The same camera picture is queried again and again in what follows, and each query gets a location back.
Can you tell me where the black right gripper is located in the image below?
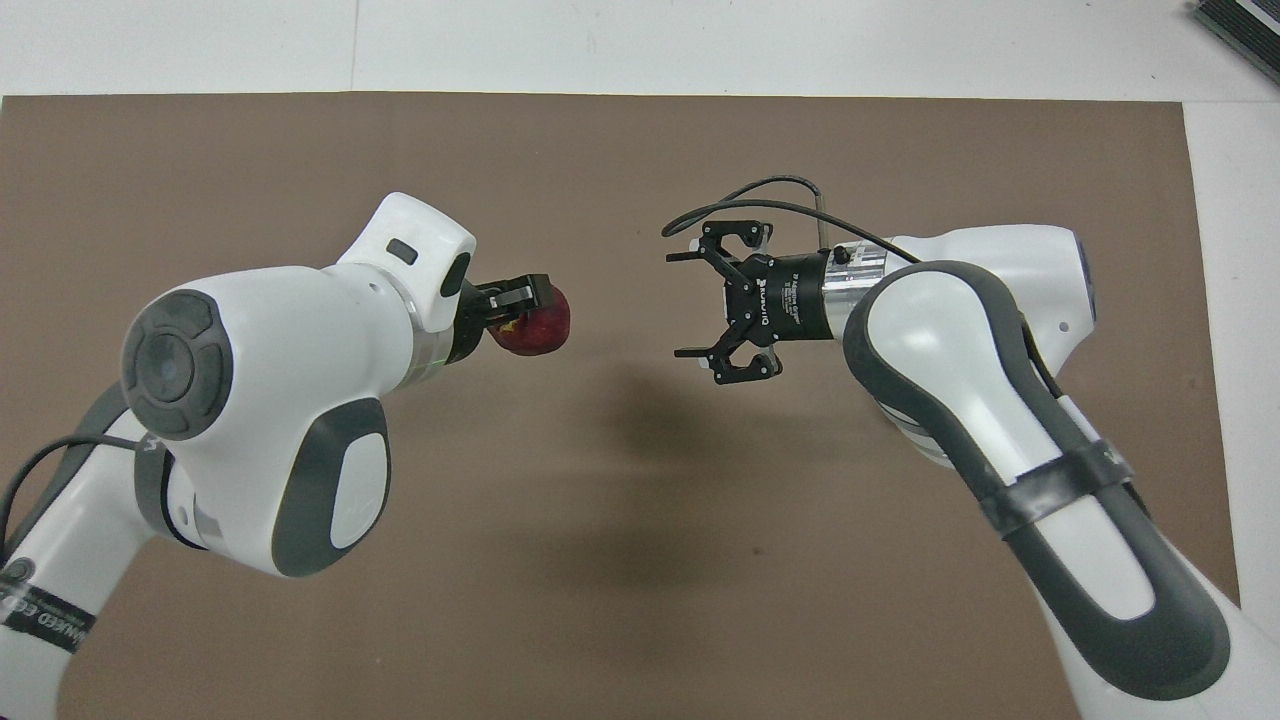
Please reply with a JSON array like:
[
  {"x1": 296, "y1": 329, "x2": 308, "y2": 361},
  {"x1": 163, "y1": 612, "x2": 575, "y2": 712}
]
[{"x1": 665, "y1": 217, "x2": 837, "y2": 387}]

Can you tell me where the brown table mat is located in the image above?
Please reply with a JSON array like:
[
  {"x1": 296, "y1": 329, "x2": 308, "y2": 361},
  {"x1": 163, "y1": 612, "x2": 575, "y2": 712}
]
[{"x1": 0, "y1": 92, "x2": 1241, "y2": 720}]

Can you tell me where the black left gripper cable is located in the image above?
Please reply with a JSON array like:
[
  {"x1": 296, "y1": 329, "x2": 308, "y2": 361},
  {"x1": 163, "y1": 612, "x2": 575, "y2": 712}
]
[{"x1": 0, "y1": 433, "x2": 146, "y2": 561}]

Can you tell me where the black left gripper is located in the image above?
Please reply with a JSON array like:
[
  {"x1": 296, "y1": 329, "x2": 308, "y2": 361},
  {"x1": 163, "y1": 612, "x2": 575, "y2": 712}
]
[{"x1": 447, "y1": 272, "x2": 554, "y2": 368}]

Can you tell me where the dark red apple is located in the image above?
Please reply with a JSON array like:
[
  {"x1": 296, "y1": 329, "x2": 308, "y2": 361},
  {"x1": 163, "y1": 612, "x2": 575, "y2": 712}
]
[{"x1": 487, "y1": 288, "x2": 573, "y2": 357}]

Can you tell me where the black ribbed device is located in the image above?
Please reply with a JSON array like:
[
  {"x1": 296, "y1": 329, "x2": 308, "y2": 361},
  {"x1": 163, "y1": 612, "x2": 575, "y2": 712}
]
[{"x1": 1188, "y1": 0, "x2": 1280, "y2": 86}]

